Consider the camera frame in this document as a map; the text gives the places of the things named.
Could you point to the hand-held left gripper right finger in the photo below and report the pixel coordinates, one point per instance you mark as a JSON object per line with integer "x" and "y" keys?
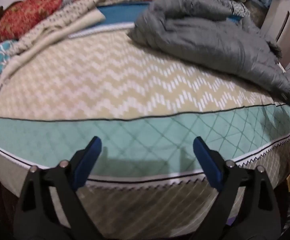
{"x": 204, "y": 155}

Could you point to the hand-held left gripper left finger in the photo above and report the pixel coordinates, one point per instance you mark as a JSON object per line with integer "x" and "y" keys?
{"x": 93, "y": 152}

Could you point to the grey puffer jacket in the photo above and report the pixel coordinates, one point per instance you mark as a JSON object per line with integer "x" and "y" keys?
{"x": 197, "y": 35}

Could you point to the zigzag patterned mattress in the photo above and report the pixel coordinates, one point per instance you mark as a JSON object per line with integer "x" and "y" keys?
{"x": 110, "y": 80}

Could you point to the white cabinet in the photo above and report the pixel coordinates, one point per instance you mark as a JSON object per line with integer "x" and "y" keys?
{"x": 282, "y": 22}

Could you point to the cream dotted blanket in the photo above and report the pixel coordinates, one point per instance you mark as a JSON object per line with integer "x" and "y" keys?
{"x": 60, "y": 22}

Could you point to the blue bed sheet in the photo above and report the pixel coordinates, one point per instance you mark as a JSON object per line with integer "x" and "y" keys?
{"x": 120, "y": 12}

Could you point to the red patchwork quilt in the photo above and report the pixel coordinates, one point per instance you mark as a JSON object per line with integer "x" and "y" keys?
{"x": 30, "y": 12}

